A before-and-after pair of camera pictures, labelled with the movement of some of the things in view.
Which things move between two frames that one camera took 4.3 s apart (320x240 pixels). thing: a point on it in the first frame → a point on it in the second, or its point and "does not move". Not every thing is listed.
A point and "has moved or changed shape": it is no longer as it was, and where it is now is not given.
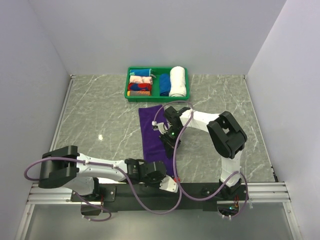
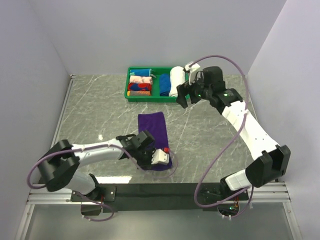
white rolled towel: (177, 82) does not move
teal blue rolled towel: (140, 72) does not move
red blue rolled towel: (136, 86) does not move
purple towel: (153, 148) has moved or changed shape
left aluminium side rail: (64, 105) does not move
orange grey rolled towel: (138, 93) does not move
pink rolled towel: (141, 79) does not move
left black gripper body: (154, 182) → (144, 156)
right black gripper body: (171, 137) → (198, 90)
